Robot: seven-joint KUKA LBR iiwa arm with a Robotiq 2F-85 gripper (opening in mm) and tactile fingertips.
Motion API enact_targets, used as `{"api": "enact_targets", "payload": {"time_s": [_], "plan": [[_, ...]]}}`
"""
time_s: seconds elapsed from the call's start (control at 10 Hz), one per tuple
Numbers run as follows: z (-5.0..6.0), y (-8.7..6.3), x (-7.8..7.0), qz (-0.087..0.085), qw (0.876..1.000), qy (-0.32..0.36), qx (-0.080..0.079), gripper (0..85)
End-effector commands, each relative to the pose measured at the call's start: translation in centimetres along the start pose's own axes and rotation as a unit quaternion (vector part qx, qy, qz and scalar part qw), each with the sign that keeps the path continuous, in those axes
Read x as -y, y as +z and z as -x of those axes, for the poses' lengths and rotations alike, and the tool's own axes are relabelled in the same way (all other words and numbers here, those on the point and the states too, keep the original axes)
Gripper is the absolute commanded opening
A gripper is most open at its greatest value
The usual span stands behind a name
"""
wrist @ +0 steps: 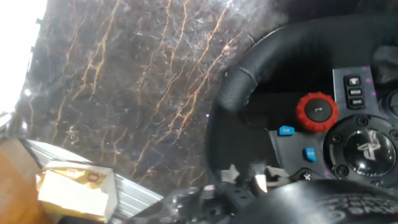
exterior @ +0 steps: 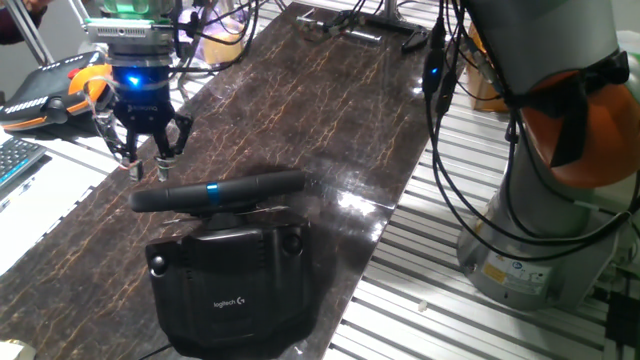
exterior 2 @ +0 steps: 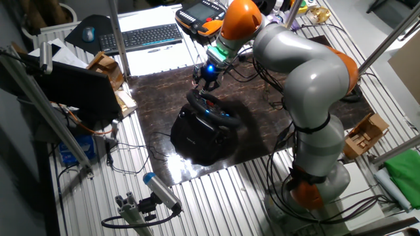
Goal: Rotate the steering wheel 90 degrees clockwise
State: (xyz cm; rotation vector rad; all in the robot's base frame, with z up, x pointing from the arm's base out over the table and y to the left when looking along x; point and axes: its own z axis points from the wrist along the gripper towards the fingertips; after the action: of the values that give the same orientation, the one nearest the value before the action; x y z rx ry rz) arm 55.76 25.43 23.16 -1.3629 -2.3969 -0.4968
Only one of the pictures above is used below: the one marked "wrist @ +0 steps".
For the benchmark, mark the brown cardboard box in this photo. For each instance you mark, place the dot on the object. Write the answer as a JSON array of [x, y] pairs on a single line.
[[15, 186]]

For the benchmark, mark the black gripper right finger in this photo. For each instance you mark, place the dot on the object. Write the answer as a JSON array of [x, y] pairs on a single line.
[[262, 177]]

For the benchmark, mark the dark marble pattern mat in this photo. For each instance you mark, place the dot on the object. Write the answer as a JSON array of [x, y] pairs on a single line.
[[124, 77]]

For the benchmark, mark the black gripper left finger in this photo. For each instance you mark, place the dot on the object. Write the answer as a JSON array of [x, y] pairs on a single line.
[[230, 193]]

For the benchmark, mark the black racing steering wheel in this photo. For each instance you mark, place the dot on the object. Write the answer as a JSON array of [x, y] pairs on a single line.
[[236, 87]]

